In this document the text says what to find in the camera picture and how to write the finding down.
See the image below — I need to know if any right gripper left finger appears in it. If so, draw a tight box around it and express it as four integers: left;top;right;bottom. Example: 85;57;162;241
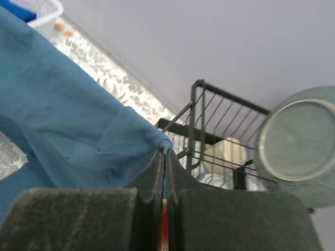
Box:
1;151;164;250

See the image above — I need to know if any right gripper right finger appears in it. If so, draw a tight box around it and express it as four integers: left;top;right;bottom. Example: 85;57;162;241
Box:
166;151;323;250

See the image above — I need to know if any black wire dish rack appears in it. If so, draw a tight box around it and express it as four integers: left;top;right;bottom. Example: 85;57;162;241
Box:
154;79;317;214

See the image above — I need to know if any teal blue t shirt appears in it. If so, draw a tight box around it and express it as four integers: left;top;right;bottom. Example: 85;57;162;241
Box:
1;9;172;219

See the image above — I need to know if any blue white porcelain bowl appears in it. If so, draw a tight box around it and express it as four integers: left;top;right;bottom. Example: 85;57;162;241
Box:
196;172;233;190

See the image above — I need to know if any cream ceramic cup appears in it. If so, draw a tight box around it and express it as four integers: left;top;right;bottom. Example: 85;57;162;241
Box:
203;137;247;176

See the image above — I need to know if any grey green plate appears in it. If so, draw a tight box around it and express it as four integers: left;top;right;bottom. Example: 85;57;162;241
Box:
254;86;334;208

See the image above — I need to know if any white plastic basket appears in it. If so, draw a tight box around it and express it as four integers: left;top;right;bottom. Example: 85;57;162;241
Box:
11;0;64;40

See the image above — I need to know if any bright blue t shirt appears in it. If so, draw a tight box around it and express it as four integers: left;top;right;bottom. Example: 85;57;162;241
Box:
1;0;37;23

